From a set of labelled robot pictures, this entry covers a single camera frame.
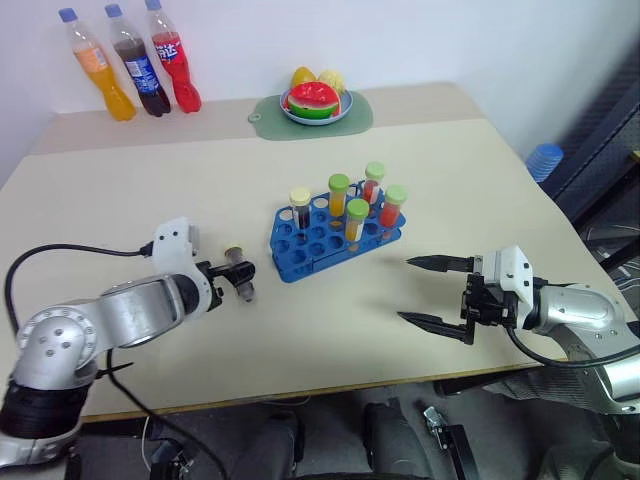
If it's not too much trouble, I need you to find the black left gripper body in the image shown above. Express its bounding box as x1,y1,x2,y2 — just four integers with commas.
195,259,227,313

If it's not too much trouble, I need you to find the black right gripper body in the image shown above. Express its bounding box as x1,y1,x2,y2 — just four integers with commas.
459,272,521,330

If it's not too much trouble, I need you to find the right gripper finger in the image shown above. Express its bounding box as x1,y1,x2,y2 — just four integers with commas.
396,310,476,347
405,254,477,275

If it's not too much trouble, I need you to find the blue test tube rack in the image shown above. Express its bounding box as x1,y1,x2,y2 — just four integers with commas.
269,181,408,284

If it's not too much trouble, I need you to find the green capped red test tube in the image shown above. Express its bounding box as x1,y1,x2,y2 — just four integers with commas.
379,184,409,229
363,161,387,204

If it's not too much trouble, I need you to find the yellow capped dark test tube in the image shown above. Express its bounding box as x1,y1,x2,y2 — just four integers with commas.
289,186,314,232

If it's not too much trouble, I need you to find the green capped yellow test tube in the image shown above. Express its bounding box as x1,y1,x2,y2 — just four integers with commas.
345,198,371,242

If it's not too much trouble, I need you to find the green capped orange test tube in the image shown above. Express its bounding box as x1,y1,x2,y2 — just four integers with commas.
327,172,350,219

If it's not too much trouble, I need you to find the black table support bar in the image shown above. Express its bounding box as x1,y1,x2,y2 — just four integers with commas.
433,370,545,399

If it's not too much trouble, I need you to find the dark rounded shape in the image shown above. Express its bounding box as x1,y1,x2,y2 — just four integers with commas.
234,407,307,480
361,398,442,480

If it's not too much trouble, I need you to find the stack of blue cups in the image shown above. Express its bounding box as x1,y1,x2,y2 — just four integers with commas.
524,143,566,184

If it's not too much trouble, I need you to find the green silicone mat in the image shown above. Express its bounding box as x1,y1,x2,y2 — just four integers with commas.
247,90,375,143

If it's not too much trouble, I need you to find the toy watermelon slice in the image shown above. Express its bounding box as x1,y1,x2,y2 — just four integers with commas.
281,81,344,121

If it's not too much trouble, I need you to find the light blue plate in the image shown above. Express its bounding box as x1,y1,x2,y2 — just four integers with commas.
278,89,356,128

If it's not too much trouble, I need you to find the pale yellow bumpy toy fruit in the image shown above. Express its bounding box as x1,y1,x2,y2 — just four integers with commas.
317,69,348,94

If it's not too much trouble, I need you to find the red soda bottle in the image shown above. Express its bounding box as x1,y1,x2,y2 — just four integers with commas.
144,0,204,114

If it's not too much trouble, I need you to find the cola bottle blue label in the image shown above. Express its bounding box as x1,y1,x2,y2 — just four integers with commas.
103,3,173,118

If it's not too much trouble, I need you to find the orange soda bottle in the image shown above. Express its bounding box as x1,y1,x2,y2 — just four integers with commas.
57,6,138,123

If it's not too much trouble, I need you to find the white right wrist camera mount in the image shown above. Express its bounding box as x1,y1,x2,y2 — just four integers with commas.
472,244,537,332

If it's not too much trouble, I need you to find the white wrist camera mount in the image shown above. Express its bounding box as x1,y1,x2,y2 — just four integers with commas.
472,244,537,332
149,216,212,314

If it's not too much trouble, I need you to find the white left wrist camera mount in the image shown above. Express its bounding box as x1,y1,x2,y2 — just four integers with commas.
149,216,212,314

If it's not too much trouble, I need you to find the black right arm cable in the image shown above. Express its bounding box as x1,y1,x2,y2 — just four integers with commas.
504,323,640,372

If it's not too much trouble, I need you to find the black bracket with metal caster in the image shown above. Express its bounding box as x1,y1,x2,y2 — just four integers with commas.
422,405,477,480

